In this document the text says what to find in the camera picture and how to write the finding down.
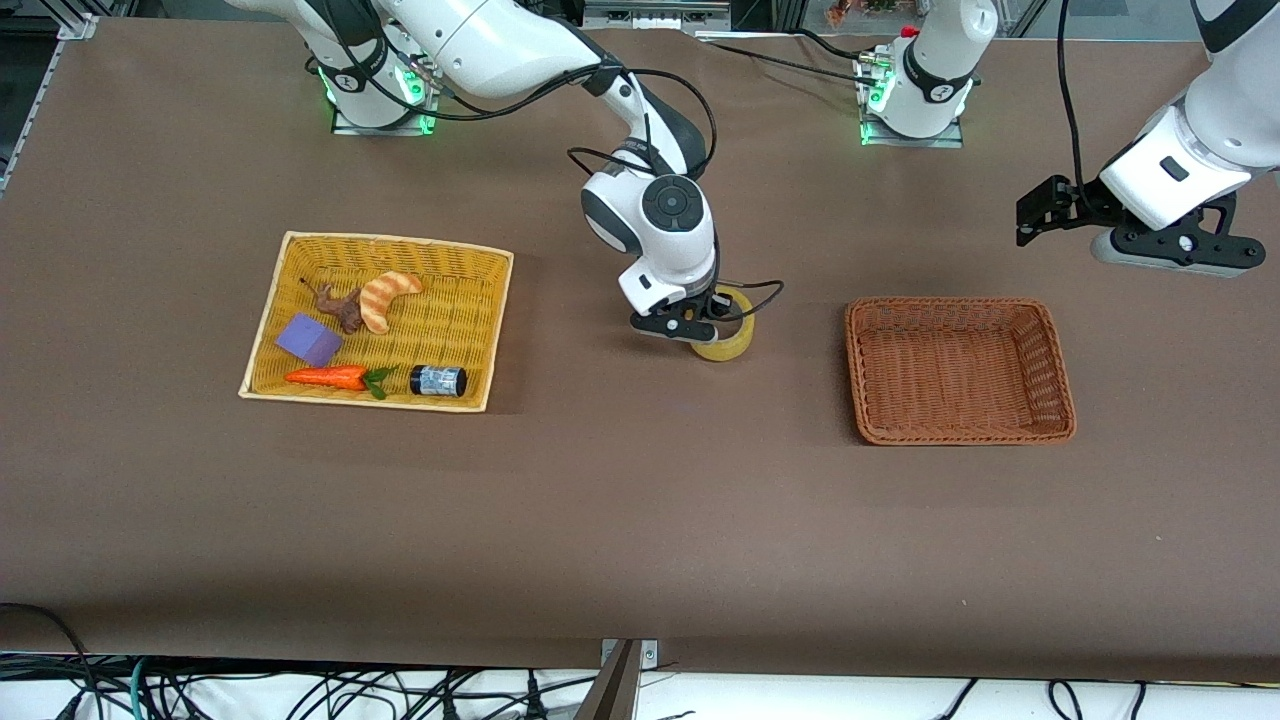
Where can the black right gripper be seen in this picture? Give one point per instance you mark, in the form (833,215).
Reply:
(722,304)

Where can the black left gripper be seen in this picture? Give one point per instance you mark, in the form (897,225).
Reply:
(1088,204)

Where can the yellowish transparent tape roll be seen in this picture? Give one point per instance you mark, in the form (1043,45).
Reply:
(725,350)

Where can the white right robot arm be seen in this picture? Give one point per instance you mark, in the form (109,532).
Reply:
(500,40)

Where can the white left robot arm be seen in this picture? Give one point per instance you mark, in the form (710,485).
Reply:
(1170,170)

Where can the brown wicker basket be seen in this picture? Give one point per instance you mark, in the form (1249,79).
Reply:
(950,370)

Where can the large table cover sheet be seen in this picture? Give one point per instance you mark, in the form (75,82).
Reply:
(640,500)

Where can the orange background object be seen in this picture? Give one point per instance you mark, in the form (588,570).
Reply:
(870,10)

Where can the yellow wicker basket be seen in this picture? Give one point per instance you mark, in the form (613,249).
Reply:
(470,265)

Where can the small black jar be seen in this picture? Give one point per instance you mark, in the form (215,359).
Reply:
(438,381)

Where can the toy croissant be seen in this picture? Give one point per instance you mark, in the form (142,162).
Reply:
(380,300)

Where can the brown toy animal figure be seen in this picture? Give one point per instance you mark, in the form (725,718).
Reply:
(348,312)

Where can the dark grey stand bar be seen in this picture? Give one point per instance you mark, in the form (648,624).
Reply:
(610,700)

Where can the orange toy carrot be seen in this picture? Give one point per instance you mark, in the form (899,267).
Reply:
(325,378)

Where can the purple foam block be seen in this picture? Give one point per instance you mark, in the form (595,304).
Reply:
(305,338)

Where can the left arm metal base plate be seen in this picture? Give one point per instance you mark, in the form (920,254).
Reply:
(940,143)

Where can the metal table clamp bracket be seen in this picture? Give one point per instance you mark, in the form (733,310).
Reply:
(650,655)

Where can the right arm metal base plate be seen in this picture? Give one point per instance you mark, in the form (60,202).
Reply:
(340,128)

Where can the aluminium table edge rail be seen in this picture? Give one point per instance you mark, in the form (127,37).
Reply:
(40,100)

